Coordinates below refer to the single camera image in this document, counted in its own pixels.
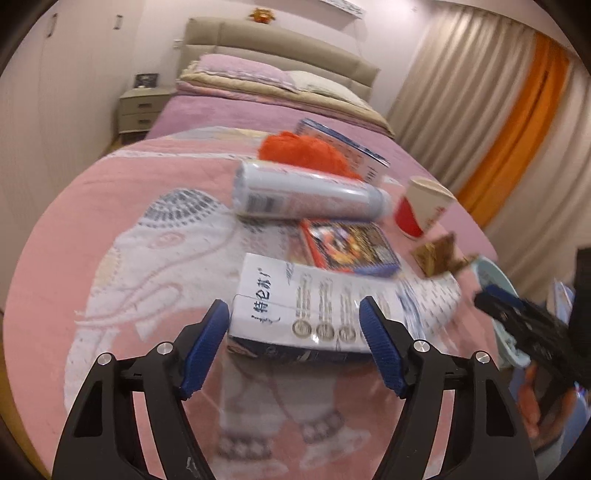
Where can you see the pink elephant printed blanket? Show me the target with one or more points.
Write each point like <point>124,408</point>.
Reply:
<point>138,240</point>

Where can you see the beige upholstered bed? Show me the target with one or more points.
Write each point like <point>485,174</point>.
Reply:
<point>277,50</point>

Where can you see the orange fluffy ball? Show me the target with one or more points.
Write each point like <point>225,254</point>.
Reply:
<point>304,150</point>

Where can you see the orange curtain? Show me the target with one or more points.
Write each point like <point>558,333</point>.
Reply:
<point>521,129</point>

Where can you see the white wardrobe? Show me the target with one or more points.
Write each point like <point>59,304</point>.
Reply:
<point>69,92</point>

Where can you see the beige curtain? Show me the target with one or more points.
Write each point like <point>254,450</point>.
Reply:
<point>452,92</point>

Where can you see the white printed paper sheet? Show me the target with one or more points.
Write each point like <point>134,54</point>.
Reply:
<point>429,300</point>

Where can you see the wall picture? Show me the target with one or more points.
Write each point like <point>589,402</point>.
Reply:
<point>344,5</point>

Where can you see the blue and white box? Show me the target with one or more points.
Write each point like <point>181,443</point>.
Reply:
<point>355,147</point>

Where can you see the purple pillow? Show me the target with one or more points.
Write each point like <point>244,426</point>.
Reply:
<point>240,69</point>

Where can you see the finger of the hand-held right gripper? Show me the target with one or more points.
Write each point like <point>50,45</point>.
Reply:
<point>496,311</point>
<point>498,292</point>

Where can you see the red and white paper cup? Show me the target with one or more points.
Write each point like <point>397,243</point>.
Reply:
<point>418,210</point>

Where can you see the brown crumpled wrapper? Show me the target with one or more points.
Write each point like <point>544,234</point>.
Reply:
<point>438,256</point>

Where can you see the white pillow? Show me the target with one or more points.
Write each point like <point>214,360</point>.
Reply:
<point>323,85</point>

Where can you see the person's right hand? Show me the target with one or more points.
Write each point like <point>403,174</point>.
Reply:
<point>528,401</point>

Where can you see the white printed carton box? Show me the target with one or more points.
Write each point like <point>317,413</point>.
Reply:
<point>300,314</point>

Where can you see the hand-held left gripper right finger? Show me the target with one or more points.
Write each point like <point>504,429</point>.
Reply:
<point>381,346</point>

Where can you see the beige nightstand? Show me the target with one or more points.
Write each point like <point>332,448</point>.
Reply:
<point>141,108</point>

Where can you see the red and blue colourful packet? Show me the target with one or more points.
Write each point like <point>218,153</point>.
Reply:
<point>353,244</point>

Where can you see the white spray can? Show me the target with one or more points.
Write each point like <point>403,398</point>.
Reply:
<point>309,194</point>

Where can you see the orange plush toy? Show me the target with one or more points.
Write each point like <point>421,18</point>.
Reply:
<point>262,14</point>

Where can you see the dark picture frame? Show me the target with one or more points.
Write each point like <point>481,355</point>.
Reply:
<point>147,81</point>

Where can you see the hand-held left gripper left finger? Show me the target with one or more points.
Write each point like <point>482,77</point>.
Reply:
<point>205,346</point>

